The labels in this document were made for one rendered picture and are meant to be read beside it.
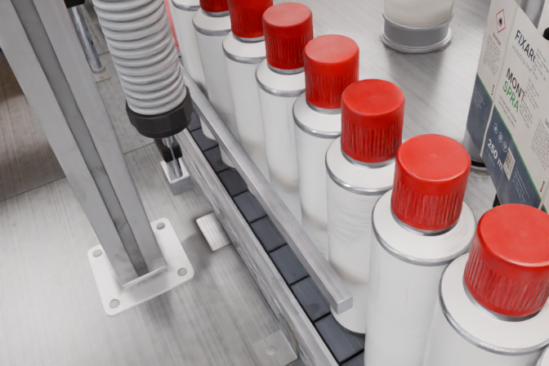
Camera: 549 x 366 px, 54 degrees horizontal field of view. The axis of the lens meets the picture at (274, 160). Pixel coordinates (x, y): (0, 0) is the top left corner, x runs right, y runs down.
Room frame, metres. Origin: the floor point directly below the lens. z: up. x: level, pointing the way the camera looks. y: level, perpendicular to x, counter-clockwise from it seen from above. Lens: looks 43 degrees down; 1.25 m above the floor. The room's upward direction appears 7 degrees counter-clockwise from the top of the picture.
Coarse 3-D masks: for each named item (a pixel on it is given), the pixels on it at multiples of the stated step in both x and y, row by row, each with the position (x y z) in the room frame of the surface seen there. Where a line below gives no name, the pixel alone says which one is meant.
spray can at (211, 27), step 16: (208, 0) 0.39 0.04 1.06; (224, 0) 0.39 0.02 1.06; (208, 16) 0.40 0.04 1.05; (224, 16) 0.39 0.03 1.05; (208, 32) 0.39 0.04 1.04; (224, 32) 0.38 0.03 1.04; (208, 48) 0.39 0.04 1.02; (208, 64) 0.39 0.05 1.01; (224, 64) 0.38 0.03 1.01; (208, 80) 0.39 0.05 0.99; (224, 80) 0.38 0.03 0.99; (208, 96) 0.41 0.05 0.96; (224, 96) 0.39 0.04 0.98; (224, 112) 0.39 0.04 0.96; (224, 160) 0.40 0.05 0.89
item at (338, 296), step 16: (192, 80) 0.44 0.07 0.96; (192, 96) 0.41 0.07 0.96; (208, 112) 0.38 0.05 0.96; (208, 128) 0.37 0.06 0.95; (224, 128) 0.36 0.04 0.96; (224, 144) 0.34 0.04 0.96; (240, 160) 0.31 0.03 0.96; (256, 176) 0.29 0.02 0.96; (256, 192) 0.28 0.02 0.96; (272, 192) 0.28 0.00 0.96; (272, 208) 0.26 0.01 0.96; (288, 224) 0.24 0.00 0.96; (288, 240) 0.23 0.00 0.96; (304, 240) 0.23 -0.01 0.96; (304, 256) 0.21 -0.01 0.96; (320, 256) 0.21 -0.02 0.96; (320, 272) 0.20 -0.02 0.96; (320, 288) 0.19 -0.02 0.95; (336, 288) 0.19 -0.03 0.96; (336, 304) 0.18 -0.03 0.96; (352, 304) 0.18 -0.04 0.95
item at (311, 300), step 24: (192, 120) 0.48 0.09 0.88; (216, 144) 0.43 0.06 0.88; (216, 168) 0.40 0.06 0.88; (240, 192) 0.36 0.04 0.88; (264, 216) 0.32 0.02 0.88; (264, 240) 0.30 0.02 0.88; (288, 264) 0.27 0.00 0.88; (312, 288) 0.24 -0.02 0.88; (312, 312) 0.22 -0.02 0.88; (336, 336) 0.20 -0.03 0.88; (336, 360) 0.19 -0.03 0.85; (360, 360) 0.18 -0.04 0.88
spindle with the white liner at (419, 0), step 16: (400, 0) 0.57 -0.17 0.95; (416, 0) 0.56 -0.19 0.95; (432, 0) 0.56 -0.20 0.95; (448, 0) 0.56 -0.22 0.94; (384, 16) 0.59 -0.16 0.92; (400, 16) 0.57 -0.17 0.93; (416, 16) 0.56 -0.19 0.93; (432, 16) 0.56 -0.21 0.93; (448, 16) 0.57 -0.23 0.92; (384, 32) 0.60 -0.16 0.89; (400, 32) 0.57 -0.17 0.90; (416, 32) 0.56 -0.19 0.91; (432, 32) 0.56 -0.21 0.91; (448, 32) 0.58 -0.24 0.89; (400, 48) 0.56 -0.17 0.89; (416, 48) 0.56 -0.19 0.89; (432, 48) 0.56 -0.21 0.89
